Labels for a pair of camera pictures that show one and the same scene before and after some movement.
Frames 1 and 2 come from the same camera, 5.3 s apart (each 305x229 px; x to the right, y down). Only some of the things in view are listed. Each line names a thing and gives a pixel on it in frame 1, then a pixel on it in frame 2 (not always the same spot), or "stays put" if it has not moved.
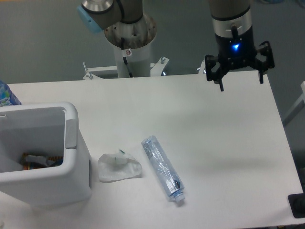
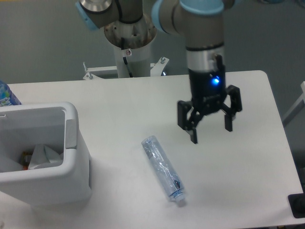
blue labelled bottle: x=7 y=97 stays put
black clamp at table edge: x=297 y=202 stays put
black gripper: x=237 y=51 -> x=208 y=92
